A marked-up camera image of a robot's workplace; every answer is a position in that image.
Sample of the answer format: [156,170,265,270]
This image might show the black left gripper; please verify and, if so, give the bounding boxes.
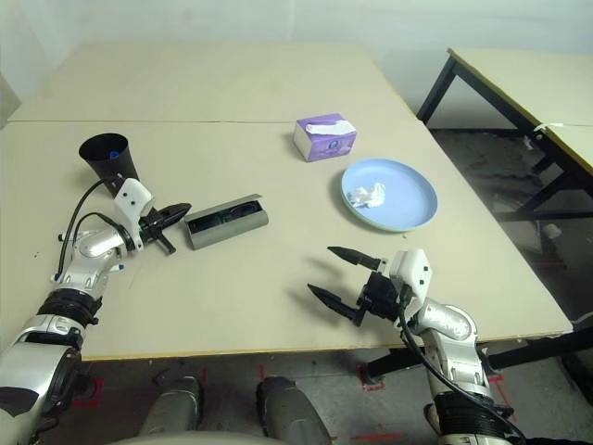
[137,202,193,255]

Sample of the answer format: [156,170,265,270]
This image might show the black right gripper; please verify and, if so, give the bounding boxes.
[307,246,400,327]

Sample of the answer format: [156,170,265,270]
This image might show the grey glasses case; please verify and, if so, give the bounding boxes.
[183,193,270,251]

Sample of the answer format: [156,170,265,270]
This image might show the white tissue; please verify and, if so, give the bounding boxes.
[347,183,386,210]

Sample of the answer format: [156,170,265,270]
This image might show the blue plate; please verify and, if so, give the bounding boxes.
[341,158,439,233]

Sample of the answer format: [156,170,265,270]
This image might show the black plastic cup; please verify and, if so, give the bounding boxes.
[78,133,143,198]

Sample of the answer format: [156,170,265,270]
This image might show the purple tissue box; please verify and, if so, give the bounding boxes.
[293,112,360,163]

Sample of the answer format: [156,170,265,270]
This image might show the grey right robot foot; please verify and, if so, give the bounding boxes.
[256,375,333,445]

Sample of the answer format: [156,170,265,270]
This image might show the grey robot foot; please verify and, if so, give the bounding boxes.
[256,375,333,445]
[138,375,205,437]

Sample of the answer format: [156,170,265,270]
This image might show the grey left robot foot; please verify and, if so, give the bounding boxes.
[138,375,205,437]

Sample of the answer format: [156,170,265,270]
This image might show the black table base bar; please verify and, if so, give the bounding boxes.
[368,324,593,376]

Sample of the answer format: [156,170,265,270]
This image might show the grey robot torso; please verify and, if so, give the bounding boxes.
[106,430,279,445]

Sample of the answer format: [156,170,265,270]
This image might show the beige side table black legs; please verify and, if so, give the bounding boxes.
[502,122,593,219]
[416,45,593,129]

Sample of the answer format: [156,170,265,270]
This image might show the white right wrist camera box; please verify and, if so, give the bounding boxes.
[388,248,433,310]

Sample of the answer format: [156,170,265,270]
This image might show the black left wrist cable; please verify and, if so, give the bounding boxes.
[57,178,126,279]

